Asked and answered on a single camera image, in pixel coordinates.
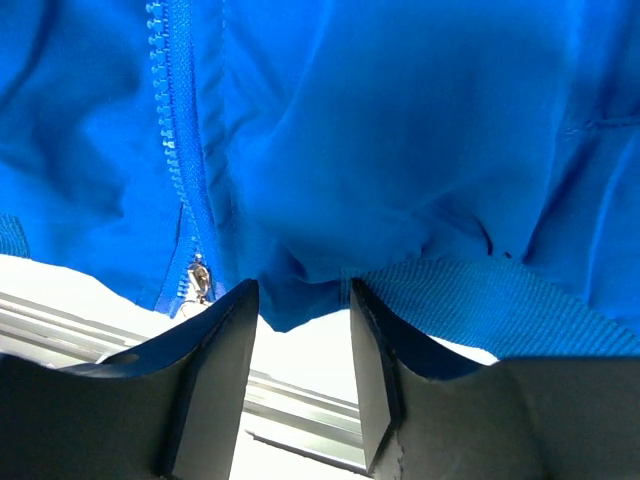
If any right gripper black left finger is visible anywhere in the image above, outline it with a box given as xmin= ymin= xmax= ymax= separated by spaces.
xmin=1 ymin=280 xmax=259 ymax=479

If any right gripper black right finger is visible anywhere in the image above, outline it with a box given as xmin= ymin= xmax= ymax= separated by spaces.
xmin=350 ymin=281 xmax=639 ymax=479

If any aluminium table front rail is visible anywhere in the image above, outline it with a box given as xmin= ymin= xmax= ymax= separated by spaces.
xmin=1 ymin=294 xmax=365 ymax=479

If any blue white red jacket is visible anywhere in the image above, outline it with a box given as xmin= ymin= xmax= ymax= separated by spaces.
xmin=1 ymin=1 xmax=639 ymax=358

